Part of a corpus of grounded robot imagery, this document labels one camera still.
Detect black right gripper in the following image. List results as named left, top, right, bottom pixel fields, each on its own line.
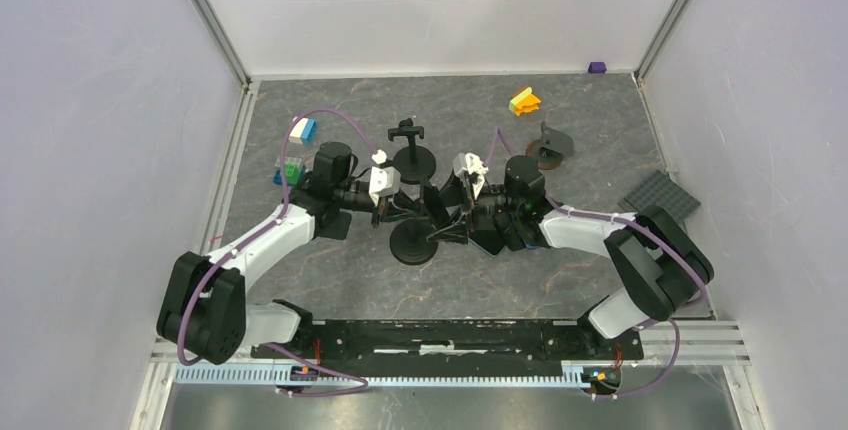
left=424, top=169, right=522, bottom=245

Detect black phone light blue edge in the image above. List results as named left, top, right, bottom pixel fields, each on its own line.
left=421, top=181, right=450, bottom=229

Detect black front phone stand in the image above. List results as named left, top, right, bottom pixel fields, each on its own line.
left=389, top=180, right=438, bottom=266

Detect black phone stand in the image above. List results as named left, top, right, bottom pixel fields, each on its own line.
left=387, top=118, right=437, bottom=185
left=389, top=180, right=438, bottom=266

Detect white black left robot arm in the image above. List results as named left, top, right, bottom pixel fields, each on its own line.
left=156, top=142, right=411, bottom=365

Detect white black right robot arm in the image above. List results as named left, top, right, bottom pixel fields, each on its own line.
left=421, top=153, right=714, bottom=358

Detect black flat phone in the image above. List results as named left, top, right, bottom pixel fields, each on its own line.
left=469, top=231, right=506, bottom=257

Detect black rear phone stand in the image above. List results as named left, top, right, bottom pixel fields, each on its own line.
left=387, top=118, right=437, bottom=185

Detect dark blue edged phone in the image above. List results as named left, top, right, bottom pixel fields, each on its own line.
left=514, top=223, right=540, bottom=248

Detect green blue toy bricks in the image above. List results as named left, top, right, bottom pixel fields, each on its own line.
left=272, top=157, right=306, bottom=187

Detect white blue toy block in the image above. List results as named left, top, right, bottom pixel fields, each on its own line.
left=288, top=118, right=317, bottom=146

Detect yellow orange toy block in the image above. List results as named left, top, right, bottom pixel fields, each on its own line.
left=508, top=86, right=541, bottom=116

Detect purple small block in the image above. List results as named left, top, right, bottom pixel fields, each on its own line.
left=587, top=61, right=607, bottom=74

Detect grey studded baseplate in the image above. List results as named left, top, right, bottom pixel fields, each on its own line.
left=618, top=170, right=701, bottom=223

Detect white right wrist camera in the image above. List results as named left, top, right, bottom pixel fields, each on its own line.
left=452, top=153, right=488, bottom=199

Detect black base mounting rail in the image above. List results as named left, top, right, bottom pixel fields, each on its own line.
left=283, top=319, right=645, bottom=378

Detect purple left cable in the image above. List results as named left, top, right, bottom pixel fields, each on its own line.
left=173, top=107, right=382, bottom=398

